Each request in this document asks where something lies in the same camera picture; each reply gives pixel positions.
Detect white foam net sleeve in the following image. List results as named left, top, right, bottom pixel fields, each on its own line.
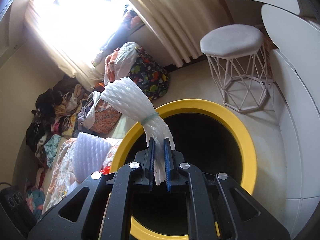
left=73, top=132, right=111, bottom=183

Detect white foam net bundle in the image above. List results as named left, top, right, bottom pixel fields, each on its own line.
left=101, top=77, right=175, bottom=185

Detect yellow rimmed black trash bin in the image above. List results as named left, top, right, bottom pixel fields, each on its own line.
left=110, top=99, right=257, bottom=239

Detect peach white patterned bedspread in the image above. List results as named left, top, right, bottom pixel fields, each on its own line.
left=42, top=133, right=122, bottom=213

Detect light blue garment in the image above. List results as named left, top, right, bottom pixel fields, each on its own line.
left=44, top=134, right=61, bottom=168

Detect floral fabric bag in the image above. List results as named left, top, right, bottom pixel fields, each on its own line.
left=89, top=99, right=121, bottom=134

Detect pile of clothes on bed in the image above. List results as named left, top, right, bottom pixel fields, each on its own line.
left=25, top=75, right=90, bottom=168

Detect dinosaur print laundry basket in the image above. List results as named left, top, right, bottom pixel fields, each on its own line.
left=128, top=47, right=170, bottom=101

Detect white plastic bag of clothes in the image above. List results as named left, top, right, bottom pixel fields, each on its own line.
left=104, top=42, right=139, bottom=85

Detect cream curtain left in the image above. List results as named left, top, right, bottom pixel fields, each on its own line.
left=24, top=0, right=104, bottom=90

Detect cream curtain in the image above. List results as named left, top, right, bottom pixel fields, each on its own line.
left=24, top=0, right=104, bottom=90
left=129, top=0, right=230, bottom=67

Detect clothes on window sill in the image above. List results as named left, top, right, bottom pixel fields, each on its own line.
left=91, top=5, right=145, bottom=67

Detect cream curtain right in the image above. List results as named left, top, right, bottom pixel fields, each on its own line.
left=129, top=0, right=230, bottom=67

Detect white curved dresser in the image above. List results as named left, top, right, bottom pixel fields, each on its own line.
left=212, top=0, right=320, bottom=238

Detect white stool wire legs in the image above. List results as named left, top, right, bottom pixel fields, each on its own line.
left=200, top=24, right=270, bottom=113

